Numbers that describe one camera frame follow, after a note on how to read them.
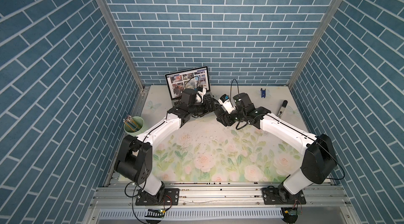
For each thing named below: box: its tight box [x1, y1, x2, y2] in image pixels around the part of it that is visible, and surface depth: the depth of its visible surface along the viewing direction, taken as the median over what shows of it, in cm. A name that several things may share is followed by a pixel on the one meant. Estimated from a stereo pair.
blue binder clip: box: [260, 87, 267, 99], surface depth 118 cm
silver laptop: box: [164, 65, 216, 114], surface depth 108 cm
